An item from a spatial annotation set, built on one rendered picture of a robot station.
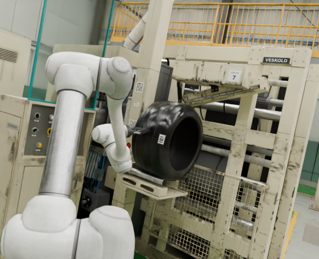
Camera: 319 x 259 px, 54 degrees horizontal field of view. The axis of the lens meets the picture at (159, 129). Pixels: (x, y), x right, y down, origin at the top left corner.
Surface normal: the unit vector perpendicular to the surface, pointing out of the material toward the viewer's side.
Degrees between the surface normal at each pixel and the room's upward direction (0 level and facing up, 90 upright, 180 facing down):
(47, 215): 61
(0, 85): 90
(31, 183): 90
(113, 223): 57
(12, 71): 90
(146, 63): 90
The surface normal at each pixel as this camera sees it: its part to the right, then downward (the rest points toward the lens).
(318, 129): -0.46, -0.04
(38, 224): 0.12, -0.42
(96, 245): 0.12, -0.16
